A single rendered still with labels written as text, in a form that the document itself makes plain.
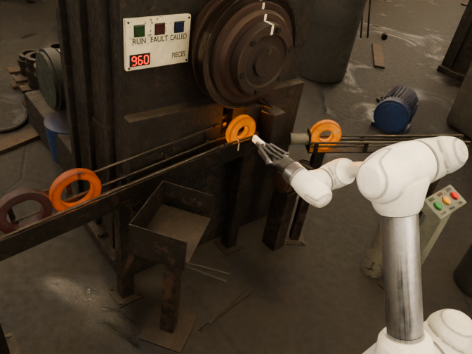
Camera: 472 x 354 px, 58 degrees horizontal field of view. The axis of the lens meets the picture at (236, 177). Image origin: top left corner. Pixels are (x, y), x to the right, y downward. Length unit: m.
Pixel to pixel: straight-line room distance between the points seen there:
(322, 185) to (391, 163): 0.59
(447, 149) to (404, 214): 0.21
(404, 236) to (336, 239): 1.44
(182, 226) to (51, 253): 0.96
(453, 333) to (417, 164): 0.57
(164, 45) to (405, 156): 0.95
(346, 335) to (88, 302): 1.21
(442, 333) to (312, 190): 0.63
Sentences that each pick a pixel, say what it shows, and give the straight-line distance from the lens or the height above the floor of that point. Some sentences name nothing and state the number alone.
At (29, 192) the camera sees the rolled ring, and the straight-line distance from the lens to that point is 1.58.
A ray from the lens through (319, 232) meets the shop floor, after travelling 2.64.
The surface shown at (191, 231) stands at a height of 0.60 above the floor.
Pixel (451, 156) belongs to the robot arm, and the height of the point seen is 1.17.
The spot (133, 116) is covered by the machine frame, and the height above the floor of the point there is 0.87.
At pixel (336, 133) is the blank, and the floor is 0.73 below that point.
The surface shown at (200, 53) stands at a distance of 1.64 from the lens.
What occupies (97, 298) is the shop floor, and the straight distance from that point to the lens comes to 2.17.
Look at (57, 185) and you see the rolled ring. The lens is 1.59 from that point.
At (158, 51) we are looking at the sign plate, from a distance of 1.66.
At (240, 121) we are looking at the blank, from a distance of 1.90.
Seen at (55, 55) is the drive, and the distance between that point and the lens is 2.81.
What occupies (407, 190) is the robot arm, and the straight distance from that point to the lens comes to 1.14.
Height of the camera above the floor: 1.71
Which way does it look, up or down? 36 degrees down
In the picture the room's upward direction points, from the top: 9 degrees clockwise
